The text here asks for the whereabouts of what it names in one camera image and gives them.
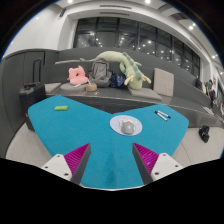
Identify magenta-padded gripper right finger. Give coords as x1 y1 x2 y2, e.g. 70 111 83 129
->
132 142 184 185

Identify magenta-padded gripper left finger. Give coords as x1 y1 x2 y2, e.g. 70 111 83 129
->
40 143 93 185

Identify grey white computer mouse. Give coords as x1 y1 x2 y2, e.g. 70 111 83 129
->
120 120 136 136

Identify round pale blue mouse pad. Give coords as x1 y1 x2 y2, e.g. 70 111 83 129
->
109 114 144 137

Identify black bag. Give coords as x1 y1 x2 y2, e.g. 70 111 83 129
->
198 124 211 144

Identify black-capped white marker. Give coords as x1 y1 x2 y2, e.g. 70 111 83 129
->
154 110 169 122

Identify blue-capped white marker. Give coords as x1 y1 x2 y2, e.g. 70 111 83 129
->
157 109 172 120

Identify green eraser block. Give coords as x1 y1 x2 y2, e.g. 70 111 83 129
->
54 105 69 112

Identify black suitcase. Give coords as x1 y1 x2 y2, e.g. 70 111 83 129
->
18 58 48 118

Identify flat grey seat cushion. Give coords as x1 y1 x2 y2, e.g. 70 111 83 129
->
127 85 163 102
44 82 62 94

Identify round grey seat cushion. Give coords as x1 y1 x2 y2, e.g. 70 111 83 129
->
59 82 88 93

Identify upright grey cushion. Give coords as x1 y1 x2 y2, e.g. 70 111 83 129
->
152 67 175 98

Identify grey stepped seating bench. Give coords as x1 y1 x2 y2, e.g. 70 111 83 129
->
0 46 223 129

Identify tan woven hat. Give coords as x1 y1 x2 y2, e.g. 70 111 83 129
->
84 82 98 93

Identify person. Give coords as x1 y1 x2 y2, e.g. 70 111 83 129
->
205 79 218 108

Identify pink plush toy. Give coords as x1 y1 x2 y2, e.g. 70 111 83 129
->
67 65 89 85

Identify dark blue starry bag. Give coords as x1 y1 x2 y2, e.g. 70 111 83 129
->
108 73 127 89

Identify green dragon plush toy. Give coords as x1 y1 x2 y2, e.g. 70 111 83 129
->
79 50 152 90

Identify grey backpack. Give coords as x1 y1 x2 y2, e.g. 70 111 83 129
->
87 59 113 88

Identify ceiling lights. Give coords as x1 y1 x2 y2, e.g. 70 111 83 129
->
66 0 217 60

